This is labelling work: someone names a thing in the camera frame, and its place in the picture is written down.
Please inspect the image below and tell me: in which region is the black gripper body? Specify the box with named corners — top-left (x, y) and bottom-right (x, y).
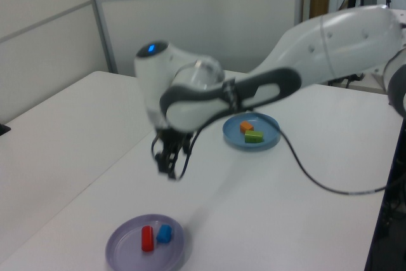
top-left (154, 128), bottom-right (193, 157)

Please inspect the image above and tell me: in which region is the blue block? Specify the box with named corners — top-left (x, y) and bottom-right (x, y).
top-left (155, 223), bottom-right (174, 244)

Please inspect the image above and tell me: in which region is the red block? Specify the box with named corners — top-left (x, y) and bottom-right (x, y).
top-left (141, 225), bottom-right (155, 253)

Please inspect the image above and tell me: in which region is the green block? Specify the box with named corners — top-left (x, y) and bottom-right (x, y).
top-left (244, 130), bottom-right (265, 144)

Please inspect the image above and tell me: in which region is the purple plate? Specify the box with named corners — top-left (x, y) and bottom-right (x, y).
top-left (105, 213), bottom-right (187, 271)

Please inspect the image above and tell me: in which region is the blue plate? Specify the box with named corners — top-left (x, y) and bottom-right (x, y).
top-left (221, 111), bottom-right (282, 150)

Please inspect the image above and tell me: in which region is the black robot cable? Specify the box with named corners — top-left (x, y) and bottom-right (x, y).
top-left (176, 124), bottom-right (388, 195)

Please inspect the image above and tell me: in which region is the black upright post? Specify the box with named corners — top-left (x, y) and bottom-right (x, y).
top-left (363, 115), bottom-right (406, 271)

